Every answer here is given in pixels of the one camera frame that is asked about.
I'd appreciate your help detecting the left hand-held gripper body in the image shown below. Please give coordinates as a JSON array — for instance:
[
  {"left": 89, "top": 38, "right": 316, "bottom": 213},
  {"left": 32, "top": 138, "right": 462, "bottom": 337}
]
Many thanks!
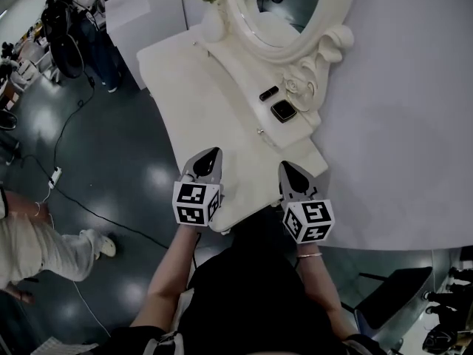
[{"left": 171, "top": 177, "right": 222, "bottom": 229}]

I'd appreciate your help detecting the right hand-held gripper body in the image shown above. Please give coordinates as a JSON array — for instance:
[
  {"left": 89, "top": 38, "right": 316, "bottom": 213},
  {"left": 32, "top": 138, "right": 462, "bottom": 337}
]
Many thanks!
[{"left": 281, "top": 197, "right": 336, "bottom": 244}]

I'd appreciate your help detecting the small white drawer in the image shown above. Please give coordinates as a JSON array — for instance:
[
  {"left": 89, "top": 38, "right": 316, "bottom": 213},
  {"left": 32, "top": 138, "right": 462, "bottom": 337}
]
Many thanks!
[{"left": 242, "top": 109, "right": 285, "bottom": 151}]

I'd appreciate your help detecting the white ornate dressing table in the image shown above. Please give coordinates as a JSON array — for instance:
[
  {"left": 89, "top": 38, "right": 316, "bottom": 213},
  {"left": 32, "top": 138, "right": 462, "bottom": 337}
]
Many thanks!
[{"left": 136, "top": 0, "right": 355, "bottom": 236}]

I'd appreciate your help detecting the person's right forearm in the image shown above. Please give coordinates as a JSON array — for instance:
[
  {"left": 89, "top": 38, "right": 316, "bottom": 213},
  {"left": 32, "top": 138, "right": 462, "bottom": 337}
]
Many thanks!
[{"left": 295, "top": 242, "right": 358, "bottom": 342}]

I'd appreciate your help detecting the person's left forearm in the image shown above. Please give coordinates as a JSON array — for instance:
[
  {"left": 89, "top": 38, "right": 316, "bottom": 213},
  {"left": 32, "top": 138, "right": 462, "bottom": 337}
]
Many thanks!
[{"left": 131, "top": 224, "right": 203, "bottom": 328}]

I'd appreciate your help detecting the black square compact case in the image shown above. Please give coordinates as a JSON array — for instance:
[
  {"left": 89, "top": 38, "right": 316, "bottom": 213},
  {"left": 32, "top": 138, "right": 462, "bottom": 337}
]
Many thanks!
[{"left": 270, "top": 100, "right": 298, "bottom": 124}]

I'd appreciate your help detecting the person's black clothing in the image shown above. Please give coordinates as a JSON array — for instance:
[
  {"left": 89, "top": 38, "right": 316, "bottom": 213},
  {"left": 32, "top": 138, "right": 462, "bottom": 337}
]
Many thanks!
[{"left": 110, "top": 212, "right": 374, "bottom": 355}]

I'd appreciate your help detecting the blue chair with black legs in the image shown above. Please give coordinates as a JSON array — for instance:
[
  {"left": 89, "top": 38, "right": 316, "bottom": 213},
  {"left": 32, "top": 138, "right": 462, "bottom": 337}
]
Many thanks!
[{"left": 339, "top": 266, "right": 434, "bottom": 342}]

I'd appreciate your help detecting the white vase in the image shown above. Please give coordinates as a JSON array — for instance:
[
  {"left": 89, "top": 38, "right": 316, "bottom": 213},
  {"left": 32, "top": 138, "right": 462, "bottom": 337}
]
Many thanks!
[{"left": 201, "top": 1, "right": 227, "bottom": 44}]

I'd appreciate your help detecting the white cabinet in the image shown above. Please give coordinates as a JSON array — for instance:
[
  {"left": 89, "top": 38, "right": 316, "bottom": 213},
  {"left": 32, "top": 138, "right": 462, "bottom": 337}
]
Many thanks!
[{"left": 105, "top": 0, "right": 188, "bottom": 92}]

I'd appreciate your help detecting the black round-back chair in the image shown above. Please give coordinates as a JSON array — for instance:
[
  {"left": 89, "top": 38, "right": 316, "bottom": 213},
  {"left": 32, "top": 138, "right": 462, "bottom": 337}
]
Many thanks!
[{"left": 50, "top": 31, "right": 86, "bottom": 79}]

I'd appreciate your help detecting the white ribbed panel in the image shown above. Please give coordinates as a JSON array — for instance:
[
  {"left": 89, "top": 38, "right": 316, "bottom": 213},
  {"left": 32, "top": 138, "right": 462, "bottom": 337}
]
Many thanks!
[{"left": 31, "top": 337, "right": 101, "bottom": 355}]

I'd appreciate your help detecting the black backpack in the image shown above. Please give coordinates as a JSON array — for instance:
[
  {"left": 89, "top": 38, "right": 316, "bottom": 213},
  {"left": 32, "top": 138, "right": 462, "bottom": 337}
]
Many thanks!
[{"left": 40, "top": 0, "right": 81, "bottom": 40}]

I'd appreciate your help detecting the black cable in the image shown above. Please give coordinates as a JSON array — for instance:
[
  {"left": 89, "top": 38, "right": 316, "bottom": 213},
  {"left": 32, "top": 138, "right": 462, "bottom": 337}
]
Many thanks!
[
  {"left": 21, "top": 153, "right": 170, "bottom": 251},
  {"left": 54, "top": 70, "right": 96, "bottom": 169}
]

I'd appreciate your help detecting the white cable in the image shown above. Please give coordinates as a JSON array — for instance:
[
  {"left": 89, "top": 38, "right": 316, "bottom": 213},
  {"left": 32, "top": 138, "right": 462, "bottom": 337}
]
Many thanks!
[{"left": 36, "top": 185, "right": 112, "bottom": 338}]

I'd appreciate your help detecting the oval mirror with white frame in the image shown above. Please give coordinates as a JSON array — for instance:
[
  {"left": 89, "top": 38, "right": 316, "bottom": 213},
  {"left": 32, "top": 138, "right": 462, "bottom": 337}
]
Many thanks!
[{"left": 221, "top": 0, "right": 355, "bottom": 122}]

